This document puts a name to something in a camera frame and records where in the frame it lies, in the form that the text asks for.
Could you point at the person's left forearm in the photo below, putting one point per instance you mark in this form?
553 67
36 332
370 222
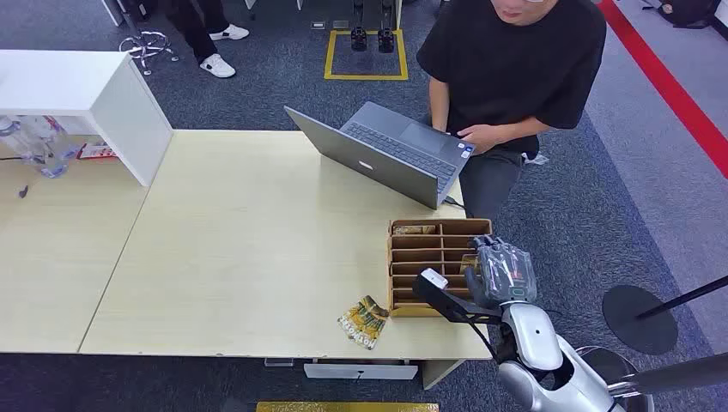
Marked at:
520 129

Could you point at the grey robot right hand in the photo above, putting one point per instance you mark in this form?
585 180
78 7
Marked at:
506 276

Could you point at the black camera bracket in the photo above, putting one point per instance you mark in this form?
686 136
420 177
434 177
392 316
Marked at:
455 310

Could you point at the white furniture leg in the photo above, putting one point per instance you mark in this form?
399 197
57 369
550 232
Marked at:
112 11

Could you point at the yellow green printed card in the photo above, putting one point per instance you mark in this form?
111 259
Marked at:
468 263
413 230
364 323

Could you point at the person's left hand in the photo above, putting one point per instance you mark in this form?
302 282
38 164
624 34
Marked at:
482 137

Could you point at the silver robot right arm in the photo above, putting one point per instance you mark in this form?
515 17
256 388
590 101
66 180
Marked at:
532 335

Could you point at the white desk shelf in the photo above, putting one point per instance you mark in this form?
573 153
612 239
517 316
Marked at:
85 79

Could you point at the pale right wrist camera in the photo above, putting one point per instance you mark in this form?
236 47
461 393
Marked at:
434 278

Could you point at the person's right forearm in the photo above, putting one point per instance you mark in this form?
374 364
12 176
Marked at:
438 105

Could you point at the beige desk leg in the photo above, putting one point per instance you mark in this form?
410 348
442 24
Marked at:
441 372

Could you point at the black stand foot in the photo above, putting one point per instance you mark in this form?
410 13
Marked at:
386 41
359 38

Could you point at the person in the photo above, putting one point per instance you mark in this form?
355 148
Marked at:
512 68
196 34

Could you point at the black bag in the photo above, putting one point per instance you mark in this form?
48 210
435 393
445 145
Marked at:
685 11

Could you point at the cardboard slotted organizer box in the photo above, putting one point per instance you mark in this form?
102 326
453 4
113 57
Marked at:
418 259

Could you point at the red white packet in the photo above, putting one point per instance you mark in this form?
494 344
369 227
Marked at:
97 151

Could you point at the grey laptop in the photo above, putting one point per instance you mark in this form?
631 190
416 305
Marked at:
375 162

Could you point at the clear plastic water bottle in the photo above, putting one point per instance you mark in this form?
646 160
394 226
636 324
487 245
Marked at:
14 139
51 148

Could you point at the small dark clip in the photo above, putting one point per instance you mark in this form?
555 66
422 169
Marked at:
23 192

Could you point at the silver floor socket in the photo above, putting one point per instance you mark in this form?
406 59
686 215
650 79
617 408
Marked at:
279 362
340 24
318 25

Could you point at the black barrier stanchion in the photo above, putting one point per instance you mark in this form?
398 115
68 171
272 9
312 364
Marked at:
640 321

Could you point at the chrome office chair base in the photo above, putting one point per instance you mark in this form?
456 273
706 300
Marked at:
148 46

